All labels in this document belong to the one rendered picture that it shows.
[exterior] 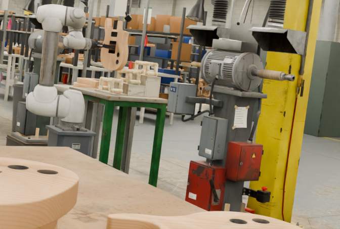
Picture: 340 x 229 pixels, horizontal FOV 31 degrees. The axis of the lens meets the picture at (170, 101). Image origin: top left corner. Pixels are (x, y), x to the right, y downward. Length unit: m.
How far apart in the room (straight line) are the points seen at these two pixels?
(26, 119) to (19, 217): 5.47
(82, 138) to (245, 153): 1.11
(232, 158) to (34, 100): 1.39
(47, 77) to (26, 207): 3.37
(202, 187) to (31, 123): 2.78
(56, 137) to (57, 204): 3.28
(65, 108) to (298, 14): 1.98
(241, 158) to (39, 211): 3.09
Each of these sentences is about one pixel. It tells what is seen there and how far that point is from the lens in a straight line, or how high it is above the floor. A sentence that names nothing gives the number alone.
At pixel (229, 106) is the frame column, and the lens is 4.04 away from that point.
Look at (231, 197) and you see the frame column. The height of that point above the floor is 0.41.
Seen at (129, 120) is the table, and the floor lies 0.67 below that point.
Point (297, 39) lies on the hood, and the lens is 3.91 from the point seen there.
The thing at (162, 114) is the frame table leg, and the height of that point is 0.81.
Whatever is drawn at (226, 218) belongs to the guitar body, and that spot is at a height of 0.99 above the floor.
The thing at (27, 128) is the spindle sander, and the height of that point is 0.38.
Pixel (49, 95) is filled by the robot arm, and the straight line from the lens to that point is 4.28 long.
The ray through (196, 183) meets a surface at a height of 0.48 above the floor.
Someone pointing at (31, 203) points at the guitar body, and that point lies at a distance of 0.94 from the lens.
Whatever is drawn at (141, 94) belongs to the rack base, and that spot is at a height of 0.95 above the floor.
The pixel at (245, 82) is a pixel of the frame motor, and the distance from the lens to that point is 4.02.
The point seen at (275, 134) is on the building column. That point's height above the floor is 0.76.
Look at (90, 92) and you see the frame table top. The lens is 4.91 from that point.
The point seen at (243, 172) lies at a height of 0.61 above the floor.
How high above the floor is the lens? 1.32
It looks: 5 degrees down
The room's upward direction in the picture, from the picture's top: 7 degrees clockwise
